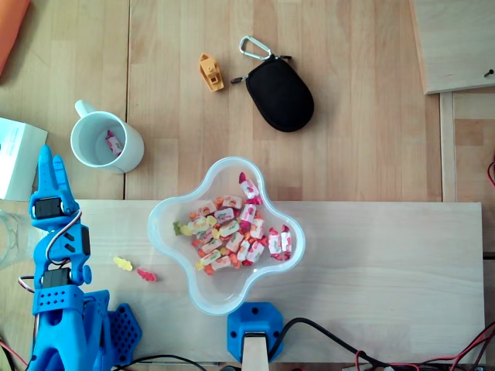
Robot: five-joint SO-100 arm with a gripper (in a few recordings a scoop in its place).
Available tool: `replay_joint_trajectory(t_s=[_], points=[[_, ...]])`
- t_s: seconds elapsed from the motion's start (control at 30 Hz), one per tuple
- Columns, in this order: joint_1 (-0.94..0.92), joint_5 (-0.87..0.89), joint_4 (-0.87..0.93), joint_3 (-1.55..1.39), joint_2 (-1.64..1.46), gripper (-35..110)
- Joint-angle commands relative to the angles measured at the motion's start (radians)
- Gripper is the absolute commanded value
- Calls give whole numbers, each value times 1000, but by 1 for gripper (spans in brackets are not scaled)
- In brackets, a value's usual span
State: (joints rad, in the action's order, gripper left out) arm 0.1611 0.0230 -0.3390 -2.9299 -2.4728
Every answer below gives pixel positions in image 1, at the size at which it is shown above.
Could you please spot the red white candy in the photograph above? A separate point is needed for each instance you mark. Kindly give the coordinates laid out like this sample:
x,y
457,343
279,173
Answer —
x,y
256,251

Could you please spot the blue 3D printed robot arm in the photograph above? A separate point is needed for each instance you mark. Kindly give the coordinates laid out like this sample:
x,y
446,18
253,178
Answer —
x,y
58,309

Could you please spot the white cardboard box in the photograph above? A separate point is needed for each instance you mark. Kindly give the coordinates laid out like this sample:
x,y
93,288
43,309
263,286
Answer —
x,y
19,154

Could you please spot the clear drinking glass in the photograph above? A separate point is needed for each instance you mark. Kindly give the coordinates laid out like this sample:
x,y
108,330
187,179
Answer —
x,y
11,239

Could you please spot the pink white wrapped candy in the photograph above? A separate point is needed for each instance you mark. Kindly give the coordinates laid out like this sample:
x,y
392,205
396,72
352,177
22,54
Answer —
x,y
248,187
274,243
286,241
247,214
115,145

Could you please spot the white ceramic mug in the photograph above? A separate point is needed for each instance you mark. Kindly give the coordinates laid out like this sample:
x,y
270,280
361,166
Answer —
x,y
133,150

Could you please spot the yellow gummy bear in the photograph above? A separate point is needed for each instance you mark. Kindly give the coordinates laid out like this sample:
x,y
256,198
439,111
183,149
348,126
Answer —
x,y
123,264

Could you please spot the red gummy bear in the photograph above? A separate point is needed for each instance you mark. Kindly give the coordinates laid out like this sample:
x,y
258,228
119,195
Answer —
x,y
147,275

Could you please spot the green gummy bear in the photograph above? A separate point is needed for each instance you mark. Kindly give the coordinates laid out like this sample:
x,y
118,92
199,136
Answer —
x,y
178,229

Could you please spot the yellow white wrapped candy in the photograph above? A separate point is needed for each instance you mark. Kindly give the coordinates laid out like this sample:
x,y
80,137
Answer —
x,y
199,224

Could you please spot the orange white wrapped candy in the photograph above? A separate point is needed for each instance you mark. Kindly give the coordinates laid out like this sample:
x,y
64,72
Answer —
x,y
232,201
207,208

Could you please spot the orange flat object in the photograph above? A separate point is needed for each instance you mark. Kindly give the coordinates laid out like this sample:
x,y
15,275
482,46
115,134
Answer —
x,y
9,27

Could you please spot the green white wrapped candy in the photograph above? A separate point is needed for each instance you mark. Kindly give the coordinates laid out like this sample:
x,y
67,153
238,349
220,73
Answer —
x,y
224,214
229,228

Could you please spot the clear plastic Haribo candy bowl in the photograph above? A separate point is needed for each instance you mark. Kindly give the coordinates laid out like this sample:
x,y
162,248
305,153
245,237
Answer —
x,y
216,293

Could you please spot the orange 3D printed boat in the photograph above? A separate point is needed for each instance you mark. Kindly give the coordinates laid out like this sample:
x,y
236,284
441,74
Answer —
x,y
212,75

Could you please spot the orange pink wrapped candy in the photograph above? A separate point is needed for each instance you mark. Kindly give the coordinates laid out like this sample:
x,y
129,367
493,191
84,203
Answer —
x,y
257,229

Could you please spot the black zippered pouch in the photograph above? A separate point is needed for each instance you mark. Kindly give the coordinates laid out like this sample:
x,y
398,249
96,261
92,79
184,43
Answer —
x,y
280,96

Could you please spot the silver carabiner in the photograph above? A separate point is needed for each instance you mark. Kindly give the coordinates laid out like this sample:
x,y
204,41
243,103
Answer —
x,y
268,55

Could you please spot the light wooden base board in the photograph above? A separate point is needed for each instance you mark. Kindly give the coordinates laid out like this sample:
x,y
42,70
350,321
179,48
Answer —
x,y
367,270

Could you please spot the light wooden panel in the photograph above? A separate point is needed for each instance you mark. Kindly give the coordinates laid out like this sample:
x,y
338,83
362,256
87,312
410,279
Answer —
x,y
456,38

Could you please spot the black screw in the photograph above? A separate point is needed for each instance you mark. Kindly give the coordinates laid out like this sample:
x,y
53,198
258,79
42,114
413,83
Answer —
x,y
489,72

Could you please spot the blue printed post mount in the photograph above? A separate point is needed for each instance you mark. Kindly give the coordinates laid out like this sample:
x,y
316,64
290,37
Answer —
x,y
237,332

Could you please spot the wooden post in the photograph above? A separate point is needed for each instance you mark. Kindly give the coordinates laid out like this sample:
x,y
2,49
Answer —
x,y
255,355

